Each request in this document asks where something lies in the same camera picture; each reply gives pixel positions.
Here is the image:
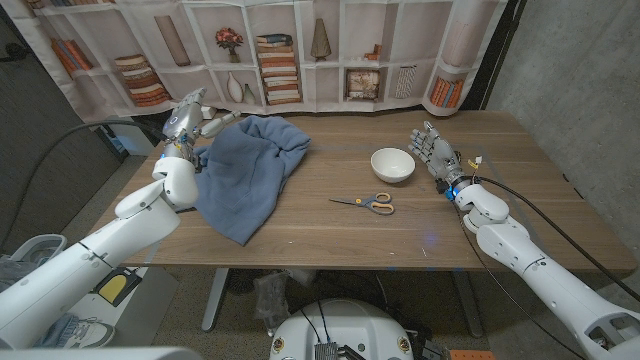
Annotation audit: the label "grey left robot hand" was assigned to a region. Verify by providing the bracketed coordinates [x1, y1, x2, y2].
[162, 87, 242, 161]

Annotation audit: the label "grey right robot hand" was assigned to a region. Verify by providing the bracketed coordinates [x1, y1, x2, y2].
[408, 120, 464, 186]

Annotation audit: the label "blue hoodie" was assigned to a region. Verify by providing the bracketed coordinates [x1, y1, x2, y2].
[192, 114, 312, 247]

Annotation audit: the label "white ceramic bowl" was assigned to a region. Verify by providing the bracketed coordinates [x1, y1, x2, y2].
[370, 147, 417, 184]

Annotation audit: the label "white cabinet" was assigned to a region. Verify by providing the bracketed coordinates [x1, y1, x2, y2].
[102, 115, 156, 157]

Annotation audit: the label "black backdrop stand pole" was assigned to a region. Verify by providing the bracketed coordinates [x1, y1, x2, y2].
[459, 0, 526, 112]

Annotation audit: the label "printed bookshelf backdrop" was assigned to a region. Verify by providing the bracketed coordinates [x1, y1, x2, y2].
[0, 0, 511, 131]

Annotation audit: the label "grey metal table leg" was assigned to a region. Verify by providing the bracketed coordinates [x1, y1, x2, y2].
[452, 269, 485, 339]
[201, 268, 230, 333]

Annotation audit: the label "black yellow foot pedal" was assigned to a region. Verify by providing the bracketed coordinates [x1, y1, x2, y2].
[93, 267, 144, 307]

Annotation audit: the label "grey floor board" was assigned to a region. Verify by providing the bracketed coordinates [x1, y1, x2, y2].
[64, 267, 180, 347]

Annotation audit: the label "white plastic base housing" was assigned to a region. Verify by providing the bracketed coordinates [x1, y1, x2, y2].
[9, 233, 69, 289]

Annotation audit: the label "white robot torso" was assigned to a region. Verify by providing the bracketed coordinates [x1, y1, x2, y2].
[268, 298, 415, 360]

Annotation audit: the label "clear plastic bag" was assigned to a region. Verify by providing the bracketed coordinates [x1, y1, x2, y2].
[253, 272, 291, 331]

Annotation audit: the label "orange box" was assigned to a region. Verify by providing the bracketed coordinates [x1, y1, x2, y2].
[449, 349, 496, 360]

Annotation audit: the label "white grey sneaker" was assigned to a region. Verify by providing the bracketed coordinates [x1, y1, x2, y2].
[62, 319, 116, 350]

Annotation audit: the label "person leg blue jeans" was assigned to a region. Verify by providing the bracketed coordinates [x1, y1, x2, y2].
[34, 313, 81, 349]

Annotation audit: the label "orange handled scissors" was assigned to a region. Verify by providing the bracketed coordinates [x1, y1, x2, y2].
[328, 192, 396, 217]

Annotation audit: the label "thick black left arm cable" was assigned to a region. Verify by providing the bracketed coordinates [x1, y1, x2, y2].
[0, 119, 169, 251]

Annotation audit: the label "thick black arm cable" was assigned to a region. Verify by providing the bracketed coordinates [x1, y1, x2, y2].
[477, 175, 640, 304]
[0, 119, 169, 251]

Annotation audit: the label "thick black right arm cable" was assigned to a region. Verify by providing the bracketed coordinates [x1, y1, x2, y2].
[477, 175, 640, 304]

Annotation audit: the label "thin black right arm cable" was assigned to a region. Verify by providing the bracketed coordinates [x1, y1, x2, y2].
[452, 199, 586, 360]

